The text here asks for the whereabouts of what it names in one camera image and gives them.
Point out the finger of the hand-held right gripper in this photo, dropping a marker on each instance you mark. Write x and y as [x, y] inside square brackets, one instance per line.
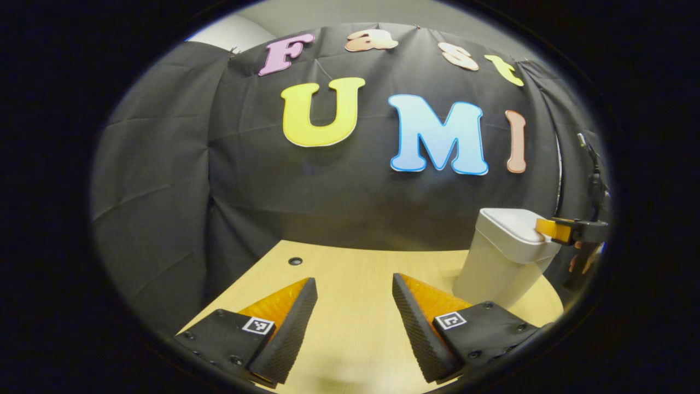
[555, 230]

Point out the wooden desktop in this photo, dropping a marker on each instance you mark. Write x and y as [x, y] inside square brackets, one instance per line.
[355, 284]

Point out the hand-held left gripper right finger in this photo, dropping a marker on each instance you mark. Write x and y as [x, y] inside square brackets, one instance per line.
[418, 334]

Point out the white desktop garbage bin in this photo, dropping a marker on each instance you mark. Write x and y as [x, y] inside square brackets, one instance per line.
[492, 273]

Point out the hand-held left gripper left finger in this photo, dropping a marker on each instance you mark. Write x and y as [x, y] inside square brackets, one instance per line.
[290, 339]

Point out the black backdrop cloth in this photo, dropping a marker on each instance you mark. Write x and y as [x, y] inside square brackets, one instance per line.
[328, 208]

